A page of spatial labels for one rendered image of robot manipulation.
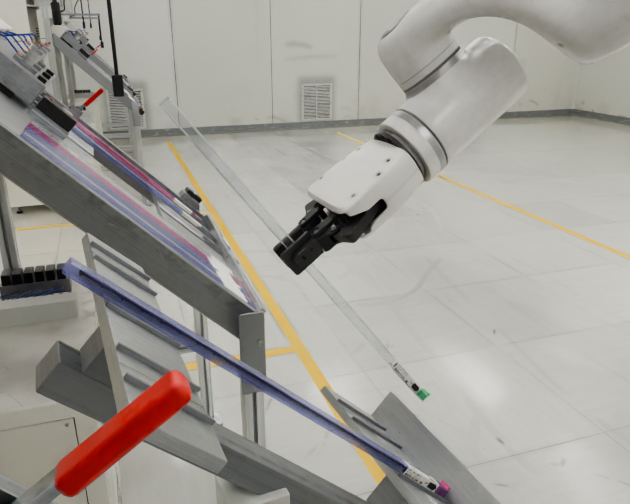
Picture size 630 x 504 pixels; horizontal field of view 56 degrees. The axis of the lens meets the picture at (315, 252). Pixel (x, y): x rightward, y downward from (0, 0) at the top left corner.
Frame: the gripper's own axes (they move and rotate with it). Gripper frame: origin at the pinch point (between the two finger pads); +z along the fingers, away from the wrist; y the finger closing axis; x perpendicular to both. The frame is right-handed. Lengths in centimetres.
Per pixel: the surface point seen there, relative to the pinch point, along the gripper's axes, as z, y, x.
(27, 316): 50, -78, 9
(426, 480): 6.7, 11.9, 26.8
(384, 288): -36, -185, 153
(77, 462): 14.4, 36.8, -20.1
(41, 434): 53, -44, 17
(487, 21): -459, -664, 302
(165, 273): 17.1, -41.7, 8.8
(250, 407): 24, -37, 39
